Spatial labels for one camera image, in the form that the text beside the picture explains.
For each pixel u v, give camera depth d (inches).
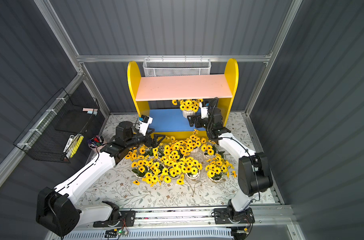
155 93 30.3
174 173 29.3
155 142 26.9
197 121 30.3
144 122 26.3
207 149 32.0
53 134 28.3
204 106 29.8
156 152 32.0
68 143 27.3
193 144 34.1
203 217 29.7
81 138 28.3
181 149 33.3
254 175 19.2
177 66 35.9
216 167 29.8
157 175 29.7
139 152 33.2
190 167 30.3
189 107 34.9
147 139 26.6
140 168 30.4
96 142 34.2
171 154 31.1
